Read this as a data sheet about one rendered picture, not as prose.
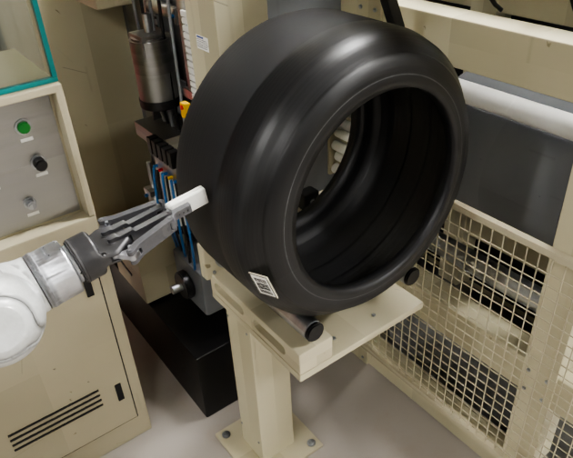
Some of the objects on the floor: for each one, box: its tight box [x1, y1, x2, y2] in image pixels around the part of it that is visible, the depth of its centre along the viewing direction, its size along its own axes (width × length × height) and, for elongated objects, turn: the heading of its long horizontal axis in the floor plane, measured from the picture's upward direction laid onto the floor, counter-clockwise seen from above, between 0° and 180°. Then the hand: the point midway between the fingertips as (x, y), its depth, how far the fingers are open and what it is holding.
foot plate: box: [216, 413, 323, 458], centre depth 204 cm, size 27×27×2 cm
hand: (186, 203), depth 99 cm, fingers closed
